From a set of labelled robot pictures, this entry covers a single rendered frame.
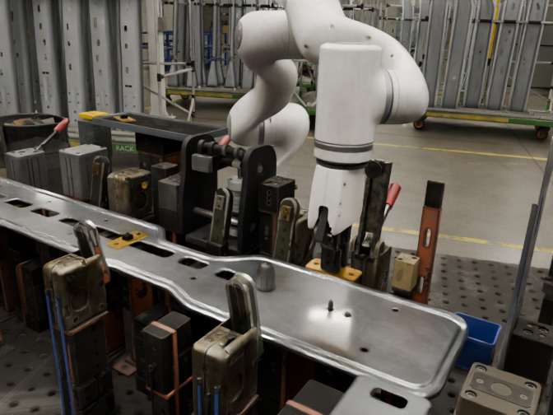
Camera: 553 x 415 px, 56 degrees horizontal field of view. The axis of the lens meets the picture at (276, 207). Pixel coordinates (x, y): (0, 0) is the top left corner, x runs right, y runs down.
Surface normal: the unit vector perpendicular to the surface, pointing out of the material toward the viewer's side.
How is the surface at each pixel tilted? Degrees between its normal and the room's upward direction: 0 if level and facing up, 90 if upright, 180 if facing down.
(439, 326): 0
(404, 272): 90
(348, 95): 90
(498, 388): 0
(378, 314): 0
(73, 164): 90
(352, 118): 90
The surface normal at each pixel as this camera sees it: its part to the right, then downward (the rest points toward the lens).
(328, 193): -0.41, 0.21
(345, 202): 0.78, 0.26
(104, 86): -0.12, 0.29
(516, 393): 0.04, -0.94
